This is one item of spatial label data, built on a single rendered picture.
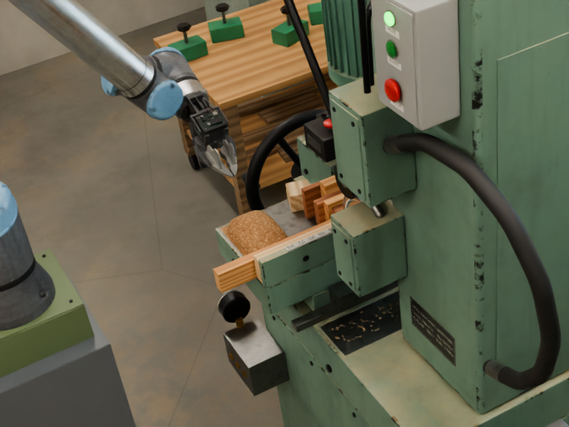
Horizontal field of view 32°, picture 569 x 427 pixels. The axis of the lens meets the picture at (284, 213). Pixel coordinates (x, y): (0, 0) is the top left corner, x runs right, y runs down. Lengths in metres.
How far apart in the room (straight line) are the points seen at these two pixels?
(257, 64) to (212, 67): 0.15
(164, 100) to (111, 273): 1.22
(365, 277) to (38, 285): 0.86
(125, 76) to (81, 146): 1.91
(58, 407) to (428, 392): 0.93
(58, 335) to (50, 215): 1.51
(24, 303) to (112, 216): 1.45
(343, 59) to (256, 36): 1.80
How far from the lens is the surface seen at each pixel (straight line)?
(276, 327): 1.94
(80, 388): 2.22
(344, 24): 1.52
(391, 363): 1.65
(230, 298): 1.98
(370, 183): 1.36
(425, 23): 1.16
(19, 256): 2.08
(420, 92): 1.19
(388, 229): 1.48
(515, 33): 1.21
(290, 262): 1.66
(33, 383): 2.16
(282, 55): 3.20
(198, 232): 3.35
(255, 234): 1.73
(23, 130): 4.23
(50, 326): 2.15
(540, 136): 1.31
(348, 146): 1.36
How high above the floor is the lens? 1.96
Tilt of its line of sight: 36 degrees down
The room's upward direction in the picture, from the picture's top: 9 degrees counter-clockwise
